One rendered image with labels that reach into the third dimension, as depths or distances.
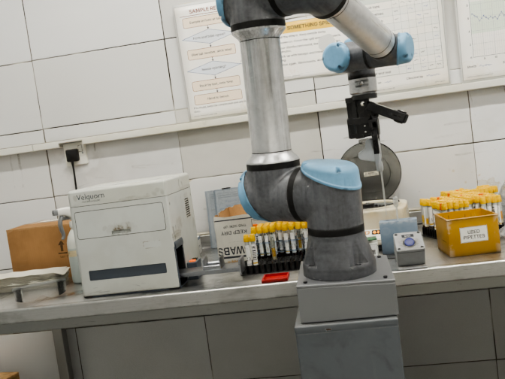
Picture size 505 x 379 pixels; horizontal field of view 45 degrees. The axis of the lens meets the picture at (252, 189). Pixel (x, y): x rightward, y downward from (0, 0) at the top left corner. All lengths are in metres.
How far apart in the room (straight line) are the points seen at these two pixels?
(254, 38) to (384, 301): 0.58
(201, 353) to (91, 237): 0.86
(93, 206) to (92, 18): 0.92
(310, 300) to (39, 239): 1.19
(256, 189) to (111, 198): 0.53
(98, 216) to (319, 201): 0.72
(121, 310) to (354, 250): 0.72
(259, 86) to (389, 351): 0.58
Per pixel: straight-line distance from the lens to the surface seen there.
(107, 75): 2.37
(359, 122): 1.68
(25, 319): 1.81
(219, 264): 1.65
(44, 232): 2.16
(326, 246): 1.22
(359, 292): 1.21
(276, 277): 1.63
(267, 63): 1.28
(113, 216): 1.69
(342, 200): 1.20
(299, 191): 1.23
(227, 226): 1.91
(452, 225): 1.66
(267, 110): 1.27
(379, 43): 1.47
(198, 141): 2.26
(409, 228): 1.71
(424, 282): 1.59
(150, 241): 1.67
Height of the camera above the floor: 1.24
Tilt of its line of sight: 4 degrees down
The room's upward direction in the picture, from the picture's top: 8 degrees counter-clockwise
